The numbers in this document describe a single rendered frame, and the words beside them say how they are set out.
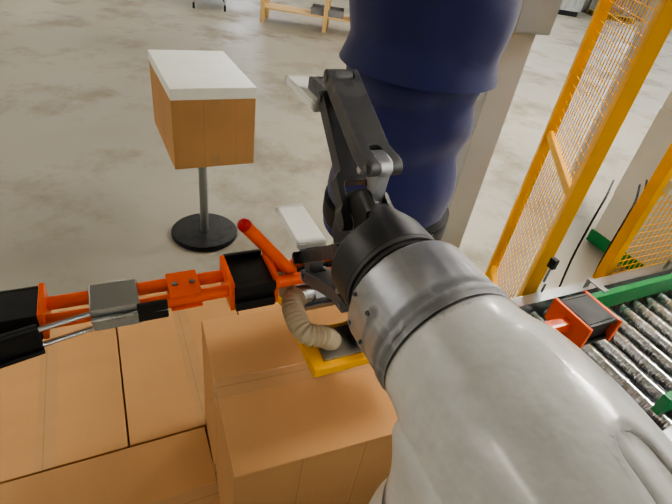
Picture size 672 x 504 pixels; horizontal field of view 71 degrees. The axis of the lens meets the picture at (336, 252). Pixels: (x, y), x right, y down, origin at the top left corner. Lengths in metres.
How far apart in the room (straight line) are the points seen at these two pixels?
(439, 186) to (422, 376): 0.55
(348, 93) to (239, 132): 2.14
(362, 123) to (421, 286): 0.13
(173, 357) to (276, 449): 0.75
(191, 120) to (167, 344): 1.14
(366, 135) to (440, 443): 0.20
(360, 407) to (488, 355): 0.83
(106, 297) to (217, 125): 1.72
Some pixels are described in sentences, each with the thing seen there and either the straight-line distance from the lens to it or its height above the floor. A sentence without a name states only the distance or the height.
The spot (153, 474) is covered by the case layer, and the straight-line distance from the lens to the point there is 1.42.
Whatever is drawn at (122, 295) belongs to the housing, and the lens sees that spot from 0.81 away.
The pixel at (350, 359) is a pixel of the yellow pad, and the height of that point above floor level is 1.12.
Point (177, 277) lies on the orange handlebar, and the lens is 0.83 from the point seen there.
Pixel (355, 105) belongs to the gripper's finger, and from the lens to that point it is 0.35.
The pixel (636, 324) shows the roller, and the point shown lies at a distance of 2.39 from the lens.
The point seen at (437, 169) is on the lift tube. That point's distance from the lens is 0.75.
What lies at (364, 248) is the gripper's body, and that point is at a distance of 0.30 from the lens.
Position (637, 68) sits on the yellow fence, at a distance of 1.88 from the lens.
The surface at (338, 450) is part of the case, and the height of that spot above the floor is 0.94.
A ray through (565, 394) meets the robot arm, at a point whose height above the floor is 1.63.
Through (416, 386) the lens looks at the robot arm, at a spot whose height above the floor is 1.60.
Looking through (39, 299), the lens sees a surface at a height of 1.26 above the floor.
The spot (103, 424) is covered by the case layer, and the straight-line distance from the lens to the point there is 1.53.
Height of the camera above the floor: 1.78
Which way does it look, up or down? 36 degrees down
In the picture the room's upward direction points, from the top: 10 degrees clockwise
